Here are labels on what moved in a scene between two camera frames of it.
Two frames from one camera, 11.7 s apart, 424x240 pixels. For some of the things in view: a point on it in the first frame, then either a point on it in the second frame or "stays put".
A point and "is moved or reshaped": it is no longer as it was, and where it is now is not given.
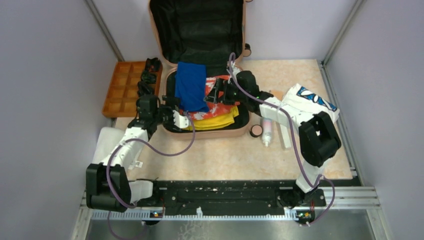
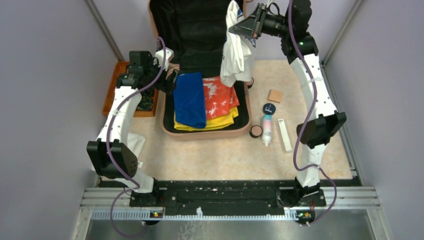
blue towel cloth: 190,86 is moved or reshaped
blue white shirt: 303,101 -> 237,64
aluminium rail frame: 346,198 stays put
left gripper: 174,105 -> 165,85
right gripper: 213,96 -> 248,27
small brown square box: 278,94 stays put
